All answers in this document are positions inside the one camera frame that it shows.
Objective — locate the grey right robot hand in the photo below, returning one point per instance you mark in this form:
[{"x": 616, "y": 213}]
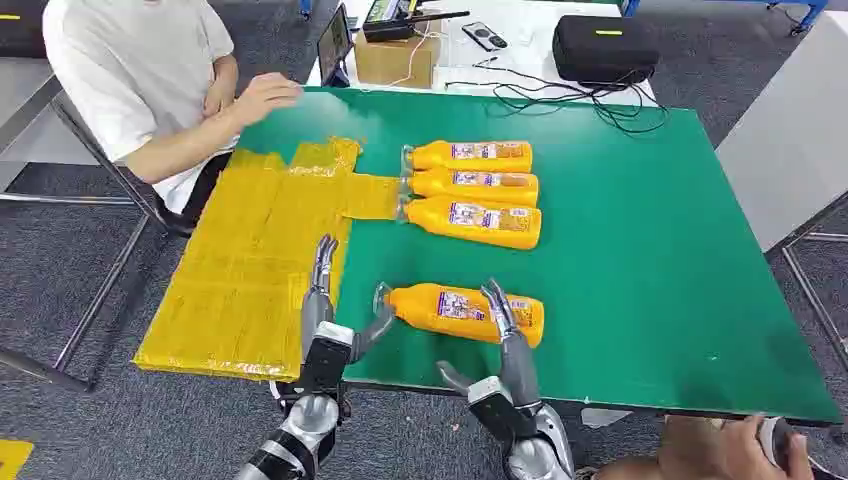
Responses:
[{"x": 520, "y": 371}]

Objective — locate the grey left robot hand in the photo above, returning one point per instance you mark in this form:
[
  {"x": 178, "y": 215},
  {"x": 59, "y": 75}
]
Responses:
[{"x": 316, "y": 311}]

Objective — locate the orange drink bottle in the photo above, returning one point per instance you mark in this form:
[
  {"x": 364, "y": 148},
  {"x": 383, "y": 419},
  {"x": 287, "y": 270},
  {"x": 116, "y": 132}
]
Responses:
[
  {"x": 464, "y": 312},
  {"x": 477, "y": 222},
  {"x": 477, "y": 156},
  {"x": 477, "y": 186}
]

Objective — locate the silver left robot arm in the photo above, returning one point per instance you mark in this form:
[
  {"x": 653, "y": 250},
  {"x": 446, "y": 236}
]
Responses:
[{"x": 298, "y": 430}]

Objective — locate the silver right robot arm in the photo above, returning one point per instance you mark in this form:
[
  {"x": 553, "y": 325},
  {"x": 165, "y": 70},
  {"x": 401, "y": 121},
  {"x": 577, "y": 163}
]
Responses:
[{"x": 543, "y": 450}]

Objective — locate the yellow sheet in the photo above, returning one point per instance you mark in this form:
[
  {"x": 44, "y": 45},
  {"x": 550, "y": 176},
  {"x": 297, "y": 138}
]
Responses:
[{"x": 258, "y": 265}]

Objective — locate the green table mat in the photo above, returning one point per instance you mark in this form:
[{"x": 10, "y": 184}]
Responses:
[{"x": 629, "y": 252}]

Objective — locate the person's hand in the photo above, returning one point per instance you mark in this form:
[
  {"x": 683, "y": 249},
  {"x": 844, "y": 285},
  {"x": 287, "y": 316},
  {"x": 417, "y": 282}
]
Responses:
[
  {"x": 265, "y": 96},
  {"x": 755, "y": 450}
]

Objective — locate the brown cardboard box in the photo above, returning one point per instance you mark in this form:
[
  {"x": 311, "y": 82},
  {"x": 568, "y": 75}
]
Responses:
[{"x": 391, "y": 63}]

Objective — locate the black tablet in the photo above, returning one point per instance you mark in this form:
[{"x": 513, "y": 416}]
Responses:
[{"x": 333, "y": 43}]

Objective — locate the black radio with antenna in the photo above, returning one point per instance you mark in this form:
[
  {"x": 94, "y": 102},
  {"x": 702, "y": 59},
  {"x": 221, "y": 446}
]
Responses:
[{"x": 397, "y": 28}]

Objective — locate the white table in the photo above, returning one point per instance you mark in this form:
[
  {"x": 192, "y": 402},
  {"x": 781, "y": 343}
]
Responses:
[{"x": 530, "y": 66}]

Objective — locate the person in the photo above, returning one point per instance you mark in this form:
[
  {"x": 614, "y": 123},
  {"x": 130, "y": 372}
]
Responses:
[{"x": 126, "y": 73}]

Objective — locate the black carrying case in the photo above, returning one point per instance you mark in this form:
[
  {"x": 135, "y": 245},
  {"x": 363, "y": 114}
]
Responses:
[{"x": 603, "y": 50}]

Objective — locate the yellow floor marker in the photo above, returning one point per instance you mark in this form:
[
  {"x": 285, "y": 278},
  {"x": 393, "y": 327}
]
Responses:
[{"x": 12, "y": 458}]

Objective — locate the grey table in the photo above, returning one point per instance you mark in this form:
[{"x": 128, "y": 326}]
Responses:
[{"x": 788, "y": 132}]

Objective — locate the black case with yellow mark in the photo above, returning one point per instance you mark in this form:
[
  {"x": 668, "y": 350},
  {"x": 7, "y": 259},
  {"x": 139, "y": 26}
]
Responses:
[{"x": 20, "y": 26}]

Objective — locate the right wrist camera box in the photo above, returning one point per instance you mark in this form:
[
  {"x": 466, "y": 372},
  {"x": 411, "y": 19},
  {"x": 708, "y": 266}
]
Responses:
[{"x": 497, "y": 407}]

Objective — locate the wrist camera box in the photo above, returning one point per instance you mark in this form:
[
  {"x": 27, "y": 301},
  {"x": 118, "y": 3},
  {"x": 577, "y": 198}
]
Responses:
[
  {"x": 324, "y": 364},
  {"x": 497, "y": 407}
]

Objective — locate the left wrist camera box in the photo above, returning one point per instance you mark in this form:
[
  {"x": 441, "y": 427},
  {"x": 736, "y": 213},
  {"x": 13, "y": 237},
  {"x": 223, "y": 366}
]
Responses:
[{"x": 324, "y": 364}]

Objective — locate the metal table frame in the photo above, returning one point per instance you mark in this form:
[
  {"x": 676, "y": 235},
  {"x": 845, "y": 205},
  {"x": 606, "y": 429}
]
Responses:
[{"x": 106, "y": 278}]

